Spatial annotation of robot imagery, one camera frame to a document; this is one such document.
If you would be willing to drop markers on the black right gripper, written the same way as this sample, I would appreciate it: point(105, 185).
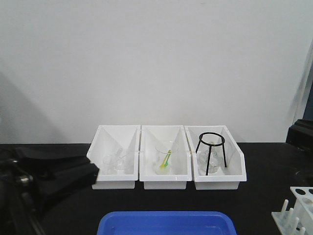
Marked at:
point(300, 135)

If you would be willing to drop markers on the right white storage bin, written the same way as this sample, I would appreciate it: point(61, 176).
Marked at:
point(226, 177)

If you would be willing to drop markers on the glass flask in bin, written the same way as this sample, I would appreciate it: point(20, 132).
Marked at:
point(202, 160)

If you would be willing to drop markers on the middle white storage bin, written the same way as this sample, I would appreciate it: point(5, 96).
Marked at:
point(180, 159)

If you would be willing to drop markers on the small glassware in bin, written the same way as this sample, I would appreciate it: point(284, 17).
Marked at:
point(115, 162)

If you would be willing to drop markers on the white storage bin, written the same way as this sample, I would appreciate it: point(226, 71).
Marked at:
point(226, 177)
point(115, 150)
point(180, 159)

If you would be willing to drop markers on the clear beaker with spatulas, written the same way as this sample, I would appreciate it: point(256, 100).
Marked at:
point(162, 163)

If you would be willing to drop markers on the white test tube rack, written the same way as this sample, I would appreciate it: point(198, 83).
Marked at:
point(297, 220)

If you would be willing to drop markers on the black wire tripod stand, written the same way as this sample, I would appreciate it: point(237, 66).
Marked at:
point(216, 140)

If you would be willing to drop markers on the blue plastic tray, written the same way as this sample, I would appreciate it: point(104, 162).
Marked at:
point(166, 223)

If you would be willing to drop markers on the left white storage bin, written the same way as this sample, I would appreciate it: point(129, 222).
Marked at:
point(115, 150)

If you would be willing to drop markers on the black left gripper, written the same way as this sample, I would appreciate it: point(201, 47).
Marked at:
point(63, 175)

